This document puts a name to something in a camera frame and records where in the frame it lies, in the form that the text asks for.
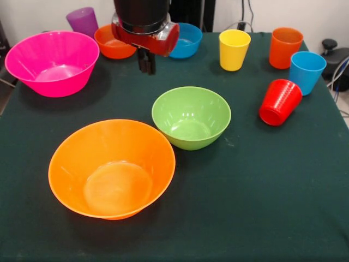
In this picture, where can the blue plastic bowl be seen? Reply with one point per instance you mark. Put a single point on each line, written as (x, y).
(188, 43)

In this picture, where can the orange plastic bowl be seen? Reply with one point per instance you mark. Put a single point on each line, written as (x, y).
(109, 46)

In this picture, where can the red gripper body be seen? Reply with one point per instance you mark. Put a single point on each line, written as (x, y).
(152, 41)

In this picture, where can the dark green tablecloth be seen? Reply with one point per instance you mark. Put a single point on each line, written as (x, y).
(245, 191)

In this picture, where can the red plastic cup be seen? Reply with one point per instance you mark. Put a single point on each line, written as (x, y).
(280, 103)

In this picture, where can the orange plastic cup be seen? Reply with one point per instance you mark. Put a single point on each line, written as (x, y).
(283, 52)

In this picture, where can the purple plastic cup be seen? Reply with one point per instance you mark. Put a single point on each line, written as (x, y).
(81, 20)

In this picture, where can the green plastic bowl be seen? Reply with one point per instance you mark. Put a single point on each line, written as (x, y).
(191, 122)

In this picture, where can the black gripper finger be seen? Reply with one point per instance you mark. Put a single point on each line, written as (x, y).
(142, 61)
(151, 64)

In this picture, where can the blue plastic cup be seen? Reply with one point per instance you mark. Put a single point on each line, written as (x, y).
(306, 73)

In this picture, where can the yellow plastic bowl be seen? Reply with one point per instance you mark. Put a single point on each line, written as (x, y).
(109, 152)

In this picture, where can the pink plastic bowl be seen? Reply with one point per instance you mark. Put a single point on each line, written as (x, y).
(51, 54)

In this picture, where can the yellow plastic cup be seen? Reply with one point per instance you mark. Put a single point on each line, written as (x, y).
(234, 54)

